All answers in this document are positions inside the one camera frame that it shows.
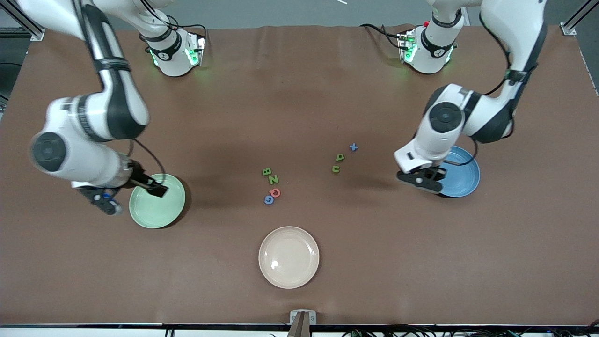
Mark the blue plate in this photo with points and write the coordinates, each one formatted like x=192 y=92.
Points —
x=463 y=178

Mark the aluminium frame post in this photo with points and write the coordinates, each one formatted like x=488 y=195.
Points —
x=35 y=33
x=568 y=29

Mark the mint green plate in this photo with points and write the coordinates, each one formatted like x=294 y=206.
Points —
x=159 y=210

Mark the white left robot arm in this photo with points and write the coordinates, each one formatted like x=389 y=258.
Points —
x=440 y=135

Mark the beige plate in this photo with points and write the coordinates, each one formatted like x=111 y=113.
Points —
x=288 y=257

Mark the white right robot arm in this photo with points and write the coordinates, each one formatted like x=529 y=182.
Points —
x=112 y=107

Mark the pink foam letter Q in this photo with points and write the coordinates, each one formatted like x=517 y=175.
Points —
x=278 y=194

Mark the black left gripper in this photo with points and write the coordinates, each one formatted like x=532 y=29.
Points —
x=440 y=172

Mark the green foam letter N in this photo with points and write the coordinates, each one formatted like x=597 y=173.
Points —
x=273 y=179

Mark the white table edge rail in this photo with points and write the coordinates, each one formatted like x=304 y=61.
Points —
x=93 y=332

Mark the blue foam letter G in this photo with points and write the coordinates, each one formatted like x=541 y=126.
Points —
x=268 y=203

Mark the brown table cover sheet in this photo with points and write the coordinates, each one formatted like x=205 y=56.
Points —
x=299 y=117

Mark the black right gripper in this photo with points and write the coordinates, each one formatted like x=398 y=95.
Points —
x=139 y=177

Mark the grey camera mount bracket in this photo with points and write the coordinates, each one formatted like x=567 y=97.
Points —
x=295 y=318

